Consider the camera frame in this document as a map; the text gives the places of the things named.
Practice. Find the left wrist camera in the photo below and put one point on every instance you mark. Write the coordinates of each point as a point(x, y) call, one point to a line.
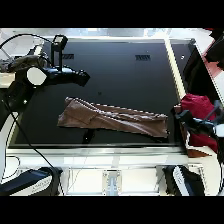
point(59, 45)

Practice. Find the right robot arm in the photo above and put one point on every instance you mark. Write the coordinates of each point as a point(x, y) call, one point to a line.
point(200, 126)

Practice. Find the red garment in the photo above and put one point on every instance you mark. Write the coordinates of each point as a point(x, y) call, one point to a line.
point(199, 115)

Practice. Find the silver frame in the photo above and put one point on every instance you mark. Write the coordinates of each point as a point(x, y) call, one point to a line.
point(113, 166)

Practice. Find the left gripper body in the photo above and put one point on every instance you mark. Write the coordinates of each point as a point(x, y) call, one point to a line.
point(71, 76)

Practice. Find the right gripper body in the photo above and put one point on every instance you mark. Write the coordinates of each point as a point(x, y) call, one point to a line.
point(185, 117)

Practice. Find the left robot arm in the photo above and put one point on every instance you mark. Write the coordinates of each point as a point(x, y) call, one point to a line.
point(35, 76)

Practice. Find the brown garment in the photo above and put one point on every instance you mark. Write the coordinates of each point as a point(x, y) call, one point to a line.
point(113, 117)

